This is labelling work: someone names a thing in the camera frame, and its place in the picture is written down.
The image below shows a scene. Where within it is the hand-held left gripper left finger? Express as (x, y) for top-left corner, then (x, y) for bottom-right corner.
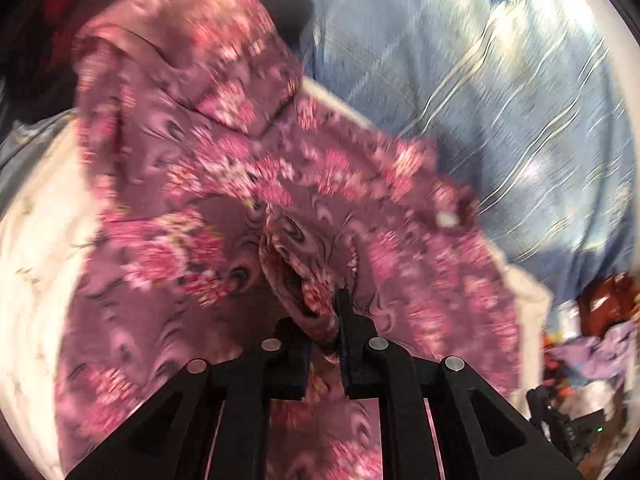
(65, 316), (309, 480)

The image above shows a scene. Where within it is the dark cloth with red patch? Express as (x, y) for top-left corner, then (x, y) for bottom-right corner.
(0, 0), (316, 126)

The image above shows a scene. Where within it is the brown-red cloth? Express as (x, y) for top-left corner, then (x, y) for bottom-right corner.
(577, 272), (640, 343)

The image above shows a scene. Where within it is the blue plaid bedsheet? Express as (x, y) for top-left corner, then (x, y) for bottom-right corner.
(0, 0), (638, 311)

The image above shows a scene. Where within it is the purple floral garment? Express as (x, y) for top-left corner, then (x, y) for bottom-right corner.
(54, 0), (527, 480)

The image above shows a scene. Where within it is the lilac cloth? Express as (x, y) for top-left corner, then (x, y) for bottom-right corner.
(550, 321), (637, 387)

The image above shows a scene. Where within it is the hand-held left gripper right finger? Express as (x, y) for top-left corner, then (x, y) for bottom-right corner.
(334, 287), (586, 480)

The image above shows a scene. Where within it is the cream leaf-print blanket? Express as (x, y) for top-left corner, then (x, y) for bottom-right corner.
(0, 77), (553, 476)

